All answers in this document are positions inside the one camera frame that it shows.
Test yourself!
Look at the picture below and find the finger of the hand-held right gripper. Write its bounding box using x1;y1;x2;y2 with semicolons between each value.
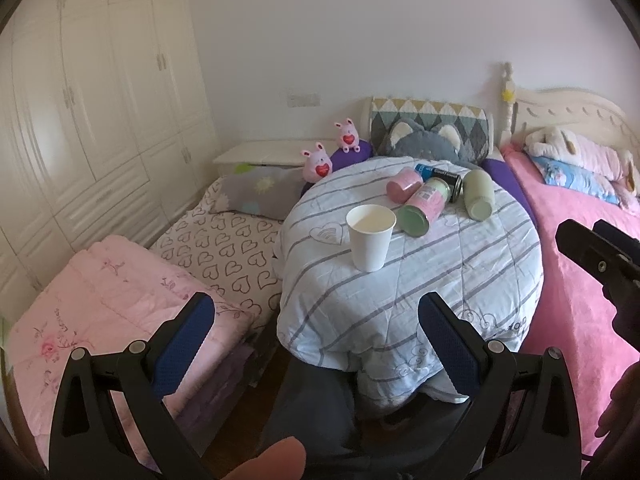
555;217;640;288
594;218;640;257

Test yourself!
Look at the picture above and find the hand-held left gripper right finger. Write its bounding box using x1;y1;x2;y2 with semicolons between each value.
417;291;587;480

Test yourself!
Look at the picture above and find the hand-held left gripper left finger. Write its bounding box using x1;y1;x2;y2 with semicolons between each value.
47;291;216;480

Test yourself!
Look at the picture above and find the white paper cup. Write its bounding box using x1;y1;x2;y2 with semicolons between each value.
346;204;398;273

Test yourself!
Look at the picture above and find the pink cup with green rim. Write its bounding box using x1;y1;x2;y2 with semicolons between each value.
396;178;451;237

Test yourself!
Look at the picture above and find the person's right hand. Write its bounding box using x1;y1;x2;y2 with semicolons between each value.
594;367;640;442

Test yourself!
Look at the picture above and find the person's left hand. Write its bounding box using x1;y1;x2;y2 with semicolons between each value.
223;436;307;480

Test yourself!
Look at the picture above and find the pink fleece blanket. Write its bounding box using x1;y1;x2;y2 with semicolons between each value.
501;144;640;472

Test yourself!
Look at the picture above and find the blue floral pillow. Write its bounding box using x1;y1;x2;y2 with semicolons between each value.
530;155;627;207

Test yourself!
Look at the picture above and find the pink pillow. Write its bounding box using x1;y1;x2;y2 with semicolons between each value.
574;135;640;197

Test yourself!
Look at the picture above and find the grey striped white quilt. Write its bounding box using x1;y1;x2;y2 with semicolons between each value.
274;156;546;406

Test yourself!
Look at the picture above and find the pink floral folded quilt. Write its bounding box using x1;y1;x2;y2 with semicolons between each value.
5;234;254;472

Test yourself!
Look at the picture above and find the purple cloth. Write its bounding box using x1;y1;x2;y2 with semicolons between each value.
482;156;539;222

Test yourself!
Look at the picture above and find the heart printed bed sheet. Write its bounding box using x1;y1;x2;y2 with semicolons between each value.
149;177;287;332

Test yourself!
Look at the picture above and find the white plush dog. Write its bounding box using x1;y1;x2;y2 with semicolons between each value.
522;126;587;159

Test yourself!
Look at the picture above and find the pale green bottle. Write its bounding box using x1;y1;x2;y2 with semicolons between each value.
461;168;494;222

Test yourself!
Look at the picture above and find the white carved bed headboard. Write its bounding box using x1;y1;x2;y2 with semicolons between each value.
497;61;640;154

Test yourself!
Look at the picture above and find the person's dark trousers leg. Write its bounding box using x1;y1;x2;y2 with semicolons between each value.
260;359;363;461

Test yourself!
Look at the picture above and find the blue and black can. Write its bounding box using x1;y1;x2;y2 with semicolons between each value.
414;162;465;204

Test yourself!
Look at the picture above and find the diamond patterned headboard cushion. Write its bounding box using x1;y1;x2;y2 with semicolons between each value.
369;96;494;163

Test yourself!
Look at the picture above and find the grey flower pillow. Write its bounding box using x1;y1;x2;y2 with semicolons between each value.
216;162;314;221

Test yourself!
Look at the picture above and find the grey cat plush cushion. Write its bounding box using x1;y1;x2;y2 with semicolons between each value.
377;119;483;165

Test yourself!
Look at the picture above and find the white bedside table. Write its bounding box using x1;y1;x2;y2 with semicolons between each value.
212;139;342;177

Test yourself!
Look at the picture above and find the purple pillow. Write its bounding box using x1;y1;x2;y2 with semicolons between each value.
327;139;376;171

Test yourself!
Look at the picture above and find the pink rabbit plush toy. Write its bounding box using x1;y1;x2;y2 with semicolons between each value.
300;141;334;183
334;118;362;154

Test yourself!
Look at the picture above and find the white wardrobe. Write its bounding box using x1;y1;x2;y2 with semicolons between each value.
0;0;221;322

